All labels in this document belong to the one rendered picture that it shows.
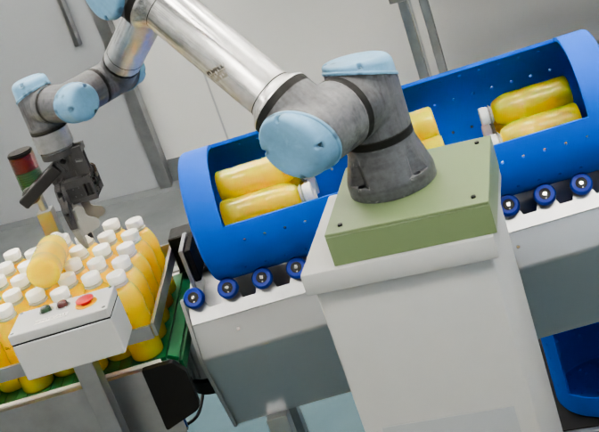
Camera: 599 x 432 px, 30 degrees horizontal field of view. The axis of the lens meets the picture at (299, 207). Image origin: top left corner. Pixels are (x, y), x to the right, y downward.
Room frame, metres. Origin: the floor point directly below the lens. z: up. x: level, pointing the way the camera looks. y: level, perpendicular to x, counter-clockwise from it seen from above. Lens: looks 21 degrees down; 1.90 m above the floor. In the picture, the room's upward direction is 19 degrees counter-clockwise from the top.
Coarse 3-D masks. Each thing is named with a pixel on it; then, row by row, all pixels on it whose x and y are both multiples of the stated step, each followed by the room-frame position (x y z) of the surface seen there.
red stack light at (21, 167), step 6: (24, 156) 2.62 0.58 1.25; (30, 156) 2.62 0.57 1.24; (12, 162) 2.62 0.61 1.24; (18, 162) 2.61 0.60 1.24; (24, 162) 2.61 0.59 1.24; (30, 162) 2.62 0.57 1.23; (36, 162) 2.63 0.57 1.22; (12, 168) 2.62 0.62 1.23; (18, 168) 2.61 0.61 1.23; (24, 168) 2.61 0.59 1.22; (30, 168) 2.61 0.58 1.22; (18, 174) 2.62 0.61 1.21
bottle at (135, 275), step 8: (128, 272) 2.14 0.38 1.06; (136, 272) 2.15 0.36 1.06; (128, 280) 2.13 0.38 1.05; (136, 280) 2.14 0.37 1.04; (144, 280) 2.15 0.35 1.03; (144, 288) 2.14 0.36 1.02; (144, 296) 2.13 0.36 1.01; (152, 296) 2.16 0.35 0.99; (152, 304) 2.14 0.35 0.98; (152, 312) 2.14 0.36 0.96; (160, 328) 2.14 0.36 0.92; (160, 336) 2.13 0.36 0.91
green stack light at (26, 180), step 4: (36, 168) 2.62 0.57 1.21; (40, 168) 2.64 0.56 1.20; (32, 172) 2.61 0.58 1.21; (36, 172) 2.62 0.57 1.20; (40, 172) 2.63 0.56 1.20; (16, 176) 2.62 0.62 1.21; (20, 176) 2.61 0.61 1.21; (24, 176) 2.61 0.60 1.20; (28, 176) 2.61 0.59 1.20; (32, 176) 2.61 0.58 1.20; (36, 176) 2.62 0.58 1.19; (20, 180) 2.62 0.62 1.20; (24, 180) 2.61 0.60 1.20; (28, 180) 2.61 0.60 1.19; (32, 180) 2.61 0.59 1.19; (20, 184) 2.63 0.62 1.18; (24, 184) 2.61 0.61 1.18; (28, 184) 2.61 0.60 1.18; (24, 188) 2.62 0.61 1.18
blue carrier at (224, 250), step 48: (528, 48) 2.20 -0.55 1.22; (576, 48) 2.09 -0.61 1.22; (432, 96) 2.29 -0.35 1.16; (480, 96) 2.29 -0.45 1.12; (576, 96) 2.27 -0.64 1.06; (240, 144) 2.31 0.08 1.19; (528, 144) 2.02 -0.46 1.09; (576, 144) 2.01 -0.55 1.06; (192, 192) 2.13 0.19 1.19; (336, 192) 2.06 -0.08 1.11; (240, 240) 2.08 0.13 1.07; (288, 240) 2.08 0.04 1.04
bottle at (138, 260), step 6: (132, 258) 2.21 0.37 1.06; (138, 258) 2.21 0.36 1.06; (144, 258) 2.23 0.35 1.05; (138, 264) 2.21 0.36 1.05; (144, 264) 2.21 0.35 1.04; (144, 270) 2.21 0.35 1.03; (150, 270) 2.22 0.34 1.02; (144, 276) 2.20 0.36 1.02; (150, 276) 2.21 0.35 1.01; (150, 282) 2.21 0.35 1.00; (156, 282) 2.22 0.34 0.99; (150, 288) 2.20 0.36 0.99; (156, 288) 2.21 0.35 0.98; (156, 294) 2.21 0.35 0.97; (168, 312) 2.23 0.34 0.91; (162, 318) 2.20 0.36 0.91; (168, 318) 2.22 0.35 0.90
